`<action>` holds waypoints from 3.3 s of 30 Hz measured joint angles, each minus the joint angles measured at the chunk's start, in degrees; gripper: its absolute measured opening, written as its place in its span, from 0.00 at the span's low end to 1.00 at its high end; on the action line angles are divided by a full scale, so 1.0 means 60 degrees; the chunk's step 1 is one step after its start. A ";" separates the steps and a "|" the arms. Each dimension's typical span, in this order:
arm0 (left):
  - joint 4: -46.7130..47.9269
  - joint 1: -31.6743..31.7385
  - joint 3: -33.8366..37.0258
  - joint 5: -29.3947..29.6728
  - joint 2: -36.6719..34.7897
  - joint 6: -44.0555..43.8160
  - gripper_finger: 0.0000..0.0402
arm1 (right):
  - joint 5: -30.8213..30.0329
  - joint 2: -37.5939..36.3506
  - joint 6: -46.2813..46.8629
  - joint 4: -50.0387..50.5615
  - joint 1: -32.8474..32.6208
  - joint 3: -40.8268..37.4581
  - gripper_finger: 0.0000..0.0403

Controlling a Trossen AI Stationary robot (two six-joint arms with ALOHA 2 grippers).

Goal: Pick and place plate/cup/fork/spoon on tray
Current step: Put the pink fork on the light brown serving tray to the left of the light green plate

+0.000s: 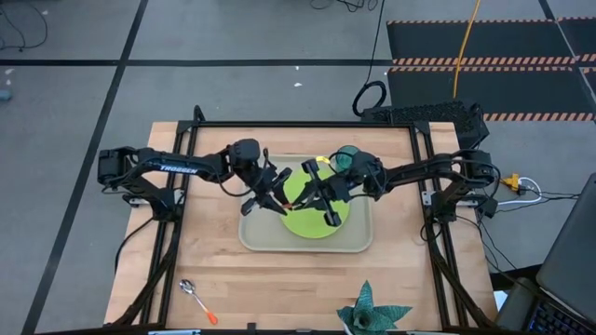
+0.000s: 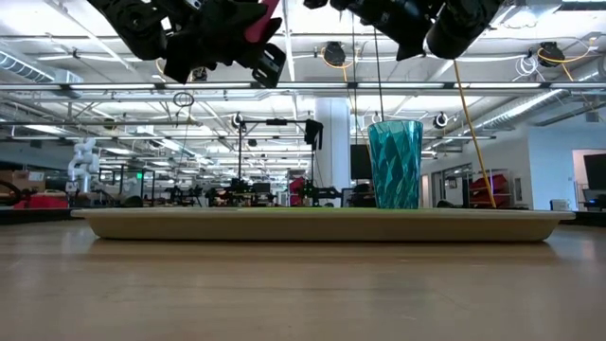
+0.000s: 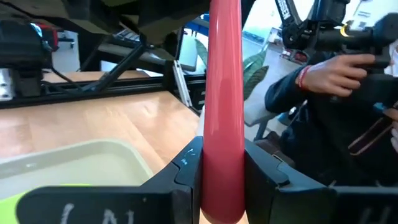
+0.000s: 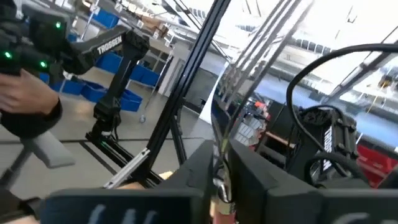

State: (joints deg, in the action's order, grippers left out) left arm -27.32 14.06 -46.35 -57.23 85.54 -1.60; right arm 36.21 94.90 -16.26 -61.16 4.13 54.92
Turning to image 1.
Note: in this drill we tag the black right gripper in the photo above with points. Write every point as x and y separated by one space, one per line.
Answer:
340 188

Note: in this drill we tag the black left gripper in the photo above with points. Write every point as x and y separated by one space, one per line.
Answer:
267 181

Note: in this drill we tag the lime green plate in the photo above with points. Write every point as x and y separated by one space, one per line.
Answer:
312 225

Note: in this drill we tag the beige plastic tray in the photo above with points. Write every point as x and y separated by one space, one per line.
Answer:
261 232

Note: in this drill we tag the teal plastic cup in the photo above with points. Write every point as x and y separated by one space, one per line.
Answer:
343 160

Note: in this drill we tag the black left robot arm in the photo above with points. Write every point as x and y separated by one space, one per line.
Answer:
186 167

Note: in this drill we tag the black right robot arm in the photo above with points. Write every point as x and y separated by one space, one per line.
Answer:
419 172

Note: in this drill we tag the yellow tag on gripper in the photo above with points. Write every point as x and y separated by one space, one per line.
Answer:
322 160

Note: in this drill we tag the teal leafy artificial plant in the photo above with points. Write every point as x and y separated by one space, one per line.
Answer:
370 316

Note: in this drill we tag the black perforated computer case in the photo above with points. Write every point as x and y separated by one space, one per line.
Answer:
428 114

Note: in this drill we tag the black hazard-striped floor mat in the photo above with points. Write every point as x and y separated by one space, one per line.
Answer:
512 42

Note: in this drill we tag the dark grey laptop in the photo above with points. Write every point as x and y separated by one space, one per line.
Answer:
570 246

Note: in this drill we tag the black aluminium table frame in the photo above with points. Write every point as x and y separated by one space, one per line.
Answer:
302 124

